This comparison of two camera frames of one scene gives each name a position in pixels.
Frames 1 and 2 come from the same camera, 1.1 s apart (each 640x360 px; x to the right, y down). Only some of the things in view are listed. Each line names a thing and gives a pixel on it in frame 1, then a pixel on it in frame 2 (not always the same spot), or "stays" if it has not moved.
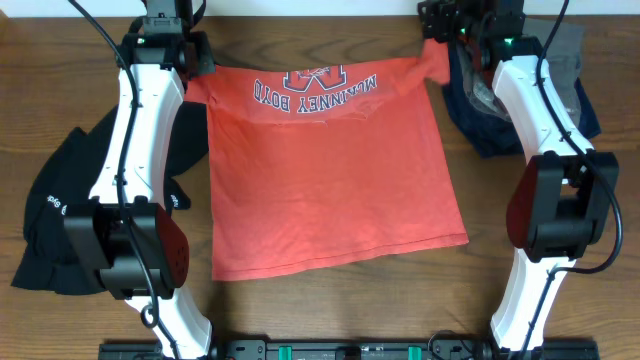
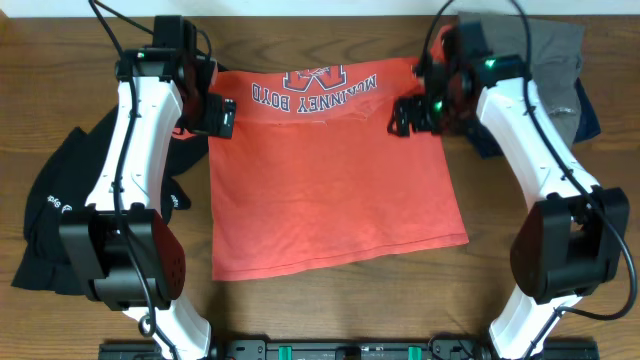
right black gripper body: x=451 y=24 -> x=445 y=115
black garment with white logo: x=69 y=175 stays
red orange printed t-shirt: x=325 y=162 stays
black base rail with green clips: x=357 y=349 stays
